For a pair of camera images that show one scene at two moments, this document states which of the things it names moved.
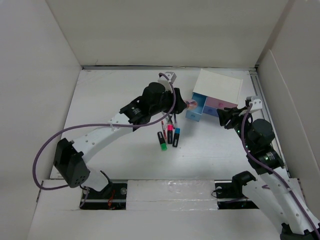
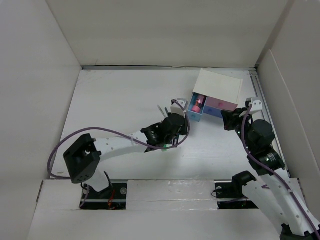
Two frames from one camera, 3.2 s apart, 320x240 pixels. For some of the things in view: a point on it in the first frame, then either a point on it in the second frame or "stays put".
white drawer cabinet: x=213 y=91 stays put
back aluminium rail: x=172 y=67 stays put
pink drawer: x=218 y=104 stays put
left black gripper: x=179 y=104 to x=183 y=132
